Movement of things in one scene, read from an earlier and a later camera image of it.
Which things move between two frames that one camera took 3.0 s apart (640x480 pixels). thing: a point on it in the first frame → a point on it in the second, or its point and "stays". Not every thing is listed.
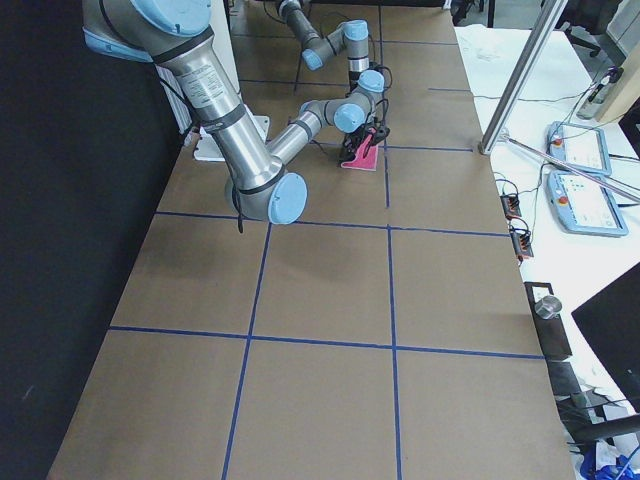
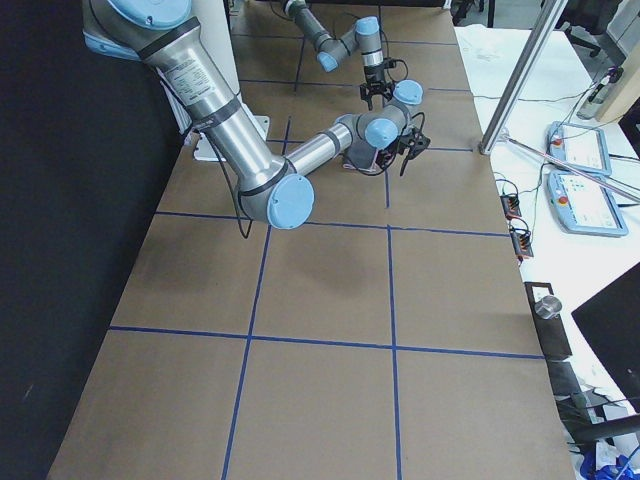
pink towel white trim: (366, 157) stays
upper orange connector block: (511, 206) stays
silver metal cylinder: (548, 307) stays
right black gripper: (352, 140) → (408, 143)
